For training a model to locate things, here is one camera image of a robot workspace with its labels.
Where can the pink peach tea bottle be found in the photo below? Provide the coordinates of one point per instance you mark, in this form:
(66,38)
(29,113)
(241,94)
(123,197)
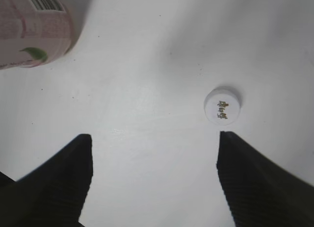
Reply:
(33,32)

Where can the white bottle cap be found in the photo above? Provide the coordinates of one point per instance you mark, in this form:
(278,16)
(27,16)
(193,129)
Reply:
(222,106)

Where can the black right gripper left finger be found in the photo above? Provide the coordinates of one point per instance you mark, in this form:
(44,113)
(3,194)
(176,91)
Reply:
(52,195)

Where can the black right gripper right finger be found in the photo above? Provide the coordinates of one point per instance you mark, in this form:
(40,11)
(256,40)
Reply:
(259,193)

